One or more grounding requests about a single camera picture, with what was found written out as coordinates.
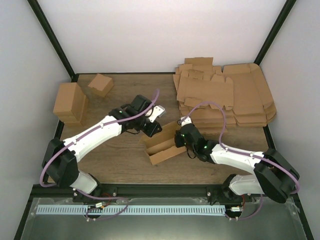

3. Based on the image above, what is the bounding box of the right black frame post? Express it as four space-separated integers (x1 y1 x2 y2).
254 0 297 65

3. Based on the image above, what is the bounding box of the large flat cardboard blanks stack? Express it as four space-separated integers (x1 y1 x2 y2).
222 63 277 127

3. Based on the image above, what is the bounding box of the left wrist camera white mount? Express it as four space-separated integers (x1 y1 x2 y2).
145 105 166 123

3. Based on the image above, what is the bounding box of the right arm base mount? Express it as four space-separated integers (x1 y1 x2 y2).
205 184 253 205

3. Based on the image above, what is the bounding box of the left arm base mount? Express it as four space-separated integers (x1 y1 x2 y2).
72 184 118 204

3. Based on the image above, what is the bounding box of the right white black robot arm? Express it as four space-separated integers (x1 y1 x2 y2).
174 123 300 204

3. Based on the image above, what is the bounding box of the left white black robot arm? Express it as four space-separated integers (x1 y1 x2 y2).
39 95 166 202

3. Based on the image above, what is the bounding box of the large folded cardboard box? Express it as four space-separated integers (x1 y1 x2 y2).
53 82 89 127

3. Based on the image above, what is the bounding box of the small folded cardboard box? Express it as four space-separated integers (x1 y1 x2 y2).
88 73 114 98

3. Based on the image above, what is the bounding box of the stack of flat cardboard blanks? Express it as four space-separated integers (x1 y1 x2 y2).
173 57 236 134

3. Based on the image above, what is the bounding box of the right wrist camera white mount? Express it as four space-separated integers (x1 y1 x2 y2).
177 116 193 127

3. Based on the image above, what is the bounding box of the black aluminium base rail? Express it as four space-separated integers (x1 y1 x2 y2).
32 183 296 201

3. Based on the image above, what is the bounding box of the left black frame post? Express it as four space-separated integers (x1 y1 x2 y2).
27 0 76 79

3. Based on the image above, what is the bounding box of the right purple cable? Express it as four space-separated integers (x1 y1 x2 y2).
184 101 301 222

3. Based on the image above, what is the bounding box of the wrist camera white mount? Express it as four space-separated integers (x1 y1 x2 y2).
145 105 166 123
177 116 193 127

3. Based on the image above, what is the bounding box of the light blue slotted cable duct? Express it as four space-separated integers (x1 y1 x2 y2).
35 204 226 217

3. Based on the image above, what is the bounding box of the black frame post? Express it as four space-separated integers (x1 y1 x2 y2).
27 0 76 79
254 0 297 65

